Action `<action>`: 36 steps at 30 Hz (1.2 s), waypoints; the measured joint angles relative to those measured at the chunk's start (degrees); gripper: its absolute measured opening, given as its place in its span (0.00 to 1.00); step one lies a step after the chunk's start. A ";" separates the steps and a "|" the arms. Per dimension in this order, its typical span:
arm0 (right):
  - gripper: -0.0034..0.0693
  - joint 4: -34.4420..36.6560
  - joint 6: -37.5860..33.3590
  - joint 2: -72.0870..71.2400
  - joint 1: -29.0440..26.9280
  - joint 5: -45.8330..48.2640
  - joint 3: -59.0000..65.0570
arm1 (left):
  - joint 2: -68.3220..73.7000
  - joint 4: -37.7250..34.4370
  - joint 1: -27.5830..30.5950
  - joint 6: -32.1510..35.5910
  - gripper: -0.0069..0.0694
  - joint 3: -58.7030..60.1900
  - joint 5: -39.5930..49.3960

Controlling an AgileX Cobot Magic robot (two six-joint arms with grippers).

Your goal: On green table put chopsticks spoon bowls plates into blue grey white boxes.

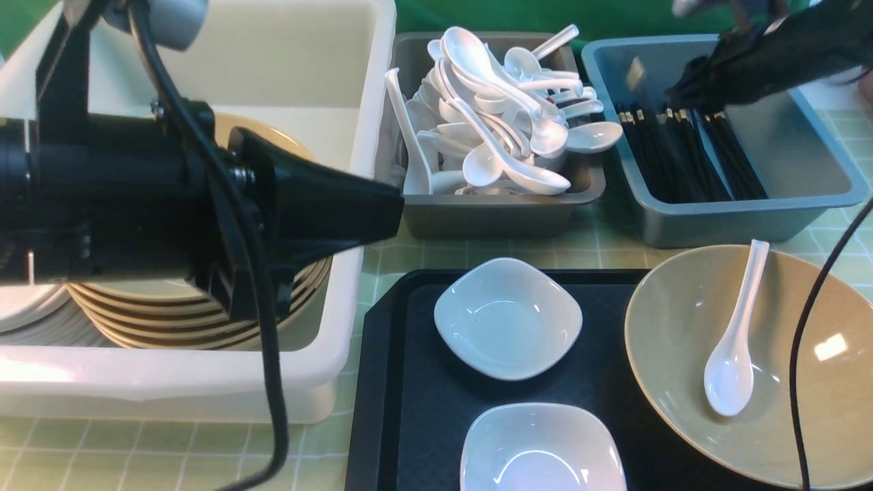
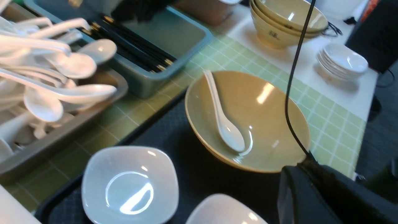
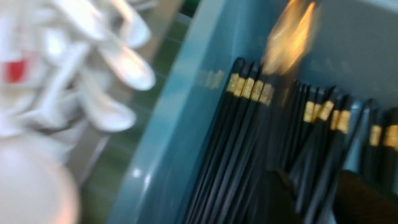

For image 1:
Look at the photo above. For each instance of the green checkered tablecloth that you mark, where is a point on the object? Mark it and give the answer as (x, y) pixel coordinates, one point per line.
(57, 454)

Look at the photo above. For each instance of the stack of tan bowls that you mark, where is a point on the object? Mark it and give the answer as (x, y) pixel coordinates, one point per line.
(164, 314)

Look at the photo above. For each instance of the bundle of black chopsticks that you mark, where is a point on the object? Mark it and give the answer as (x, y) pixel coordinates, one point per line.
(686, 157)

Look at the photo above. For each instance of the white soup spoon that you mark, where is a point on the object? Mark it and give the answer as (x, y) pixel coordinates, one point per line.
(729, 373)

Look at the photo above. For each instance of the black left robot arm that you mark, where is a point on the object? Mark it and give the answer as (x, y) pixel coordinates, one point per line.
(101, 198)

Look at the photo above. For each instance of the stack of white dishes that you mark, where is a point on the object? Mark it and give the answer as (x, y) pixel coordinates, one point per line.
(45, 316)

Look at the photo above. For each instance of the large white plastic tub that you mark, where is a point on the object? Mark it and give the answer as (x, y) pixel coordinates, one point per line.
(314, 70)

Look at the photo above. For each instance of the blue chopstick bin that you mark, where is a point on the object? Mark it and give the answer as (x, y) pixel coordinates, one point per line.
(801, 165)

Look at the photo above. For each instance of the white square dish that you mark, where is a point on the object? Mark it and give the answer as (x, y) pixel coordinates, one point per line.
(540, 446)
(508, 320)

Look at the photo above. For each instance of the grey spoon bin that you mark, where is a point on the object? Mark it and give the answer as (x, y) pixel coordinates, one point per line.
(447, 216)

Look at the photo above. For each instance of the tan noodle bowl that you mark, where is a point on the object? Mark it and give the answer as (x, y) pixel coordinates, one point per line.
(679, 312)

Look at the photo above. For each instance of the black serving tray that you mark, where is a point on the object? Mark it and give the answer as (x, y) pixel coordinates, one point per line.
(416, 400)

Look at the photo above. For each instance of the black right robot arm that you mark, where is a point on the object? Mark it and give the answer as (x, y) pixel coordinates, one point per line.
(771, 49)

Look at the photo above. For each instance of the pile of white spoons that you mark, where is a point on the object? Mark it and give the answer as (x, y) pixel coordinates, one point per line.
(479, 125)

